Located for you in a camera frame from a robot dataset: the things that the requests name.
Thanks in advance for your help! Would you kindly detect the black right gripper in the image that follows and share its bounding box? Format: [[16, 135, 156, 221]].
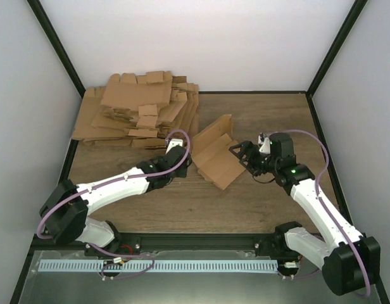
[[229, 141, 279, 177]]

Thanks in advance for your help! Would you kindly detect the brown cardboard box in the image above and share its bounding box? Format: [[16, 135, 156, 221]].
[[191, 114, 245, 190]]

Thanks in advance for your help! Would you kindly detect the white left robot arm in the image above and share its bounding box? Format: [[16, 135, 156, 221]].
[[37, 146, 191, 256]]

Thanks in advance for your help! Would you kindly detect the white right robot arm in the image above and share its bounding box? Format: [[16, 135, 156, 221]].
[[229, 132, 381, 298]]

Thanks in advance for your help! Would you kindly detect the stack of flat cardboard boxes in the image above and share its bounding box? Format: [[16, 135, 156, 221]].
[[72, 71, 199, 149]]

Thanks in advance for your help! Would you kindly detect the light blue slotted strip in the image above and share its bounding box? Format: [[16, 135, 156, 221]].
[[37, 259, 278, 274]]

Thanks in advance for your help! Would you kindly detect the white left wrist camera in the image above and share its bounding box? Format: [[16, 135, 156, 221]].
[[165, 138, 184, 155]]

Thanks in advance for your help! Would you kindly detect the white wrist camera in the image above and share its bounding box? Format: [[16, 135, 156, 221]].
[[258, 133, 271, 155], [165, 138, 184, 155]]

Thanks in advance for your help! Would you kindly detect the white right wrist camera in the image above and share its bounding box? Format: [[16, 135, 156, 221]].
[[258, 133, 271, 155]]

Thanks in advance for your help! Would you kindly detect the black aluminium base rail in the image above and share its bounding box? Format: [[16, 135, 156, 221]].
[[32, 231, 367, 258]]

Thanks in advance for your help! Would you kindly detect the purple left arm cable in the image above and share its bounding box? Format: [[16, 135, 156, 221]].
[[36, 129, 192, 281]]

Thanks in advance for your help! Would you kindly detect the black right frame post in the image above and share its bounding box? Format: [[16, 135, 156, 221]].
[[306, 0, 368, 98]]

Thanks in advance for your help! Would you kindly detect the black frame post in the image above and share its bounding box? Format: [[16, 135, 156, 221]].
[[27, 0, 85, 98], [306, 0, 368, 98]]

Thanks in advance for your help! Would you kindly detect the black left frame post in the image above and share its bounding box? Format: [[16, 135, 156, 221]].
[[27, 0, 85, 98]]

